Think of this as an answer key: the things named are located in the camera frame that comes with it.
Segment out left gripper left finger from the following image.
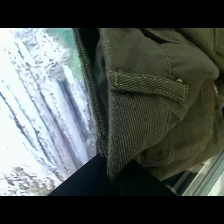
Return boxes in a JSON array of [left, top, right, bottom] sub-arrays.
[[49, 153, 113, 197]]

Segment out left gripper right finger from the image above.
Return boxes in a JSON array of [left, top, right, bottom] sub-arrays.
[[112, 159, 175, 197]]

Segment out olive green pants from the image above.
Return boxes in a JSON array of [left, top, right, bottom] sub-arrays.
[[72, 28, 224, 183]]

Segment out silver frame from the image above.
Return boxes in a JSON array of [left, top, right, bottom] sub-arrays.
[[171, 155, 224, 197]]

